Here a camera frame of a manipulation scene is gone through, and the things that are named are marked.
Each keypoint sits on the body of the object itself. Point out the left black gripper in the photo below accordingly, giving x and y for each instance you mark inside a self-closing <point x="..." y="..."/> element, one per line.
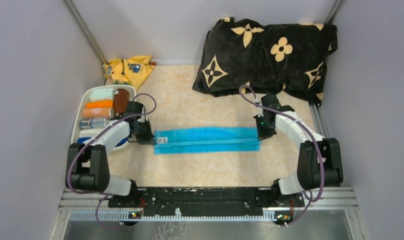
<point x="149" y="137"/>

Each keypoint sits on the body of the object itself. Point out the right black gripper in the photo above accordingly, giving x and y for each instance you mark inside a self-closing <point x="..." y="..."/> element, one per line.
<point x="262" y="134"/>

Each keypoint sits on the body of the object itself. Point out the brown towel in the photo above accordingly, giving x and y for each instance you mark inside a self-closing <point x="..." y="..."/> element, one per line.
<point x="120" y="101"/>

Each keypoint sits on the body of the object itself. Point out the light blue towel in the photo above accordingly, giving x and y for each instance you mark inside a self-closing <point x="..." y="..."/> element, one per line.
<point x="212" y="139"/>

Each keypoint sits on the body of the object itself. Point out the dark blue towel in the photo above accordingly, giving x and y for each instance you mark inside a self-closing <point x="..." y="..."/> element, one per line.
<point x="122" y="142"/>

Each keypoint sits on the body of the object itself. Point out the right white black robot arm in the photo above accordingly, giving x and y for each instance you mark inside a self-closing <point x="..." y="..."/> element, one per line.
<point x="319" y="160"/>

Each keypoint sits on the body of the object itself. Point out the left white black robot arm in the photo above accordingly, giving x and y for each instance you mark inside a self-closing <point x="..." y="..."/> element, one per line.
<point x="87" y="169"/>

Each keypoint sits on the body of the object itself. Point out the orange rolled towel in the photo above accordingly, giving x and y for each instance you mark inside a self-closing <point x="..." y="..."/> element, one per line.
<point x="99" y="104"/>

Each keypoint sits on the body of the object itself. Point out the salmon rolled towel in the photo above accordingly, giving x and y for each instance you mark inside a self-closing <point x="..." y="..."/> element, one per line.
<point x="103" y="112"/>

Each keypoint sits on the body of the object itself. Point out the mint green rolled towel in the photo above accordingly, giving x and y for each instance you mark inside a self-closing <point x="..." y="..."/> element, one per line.
<point x="101" y="94"/>

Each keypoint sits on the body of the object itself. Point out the yellow printed cloth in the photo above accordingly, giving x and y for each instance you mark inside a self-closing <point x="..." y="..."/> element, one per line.
<point x="132" y="71"/>

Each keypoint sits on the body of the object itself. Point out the black blanket with beige flowers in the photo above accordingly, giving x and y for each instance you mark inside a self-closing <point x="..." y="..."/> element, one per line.
<point x="270" y="58"/>

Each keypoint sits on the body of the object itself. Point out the white plastic basket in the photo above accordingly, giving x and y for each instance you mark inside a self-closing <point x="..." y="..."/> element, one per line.
<point x="85" y="98"/>

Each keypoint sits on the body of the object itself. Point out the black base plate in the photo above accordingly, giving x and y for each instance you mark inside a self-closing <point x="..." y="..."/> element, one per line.
<point x="206" y="201"/>

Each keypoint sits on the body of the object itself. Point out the aluminium frame rail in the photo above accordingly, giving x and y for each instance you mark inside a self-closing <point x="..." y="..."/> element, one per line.
<point x="333" y="198"/>

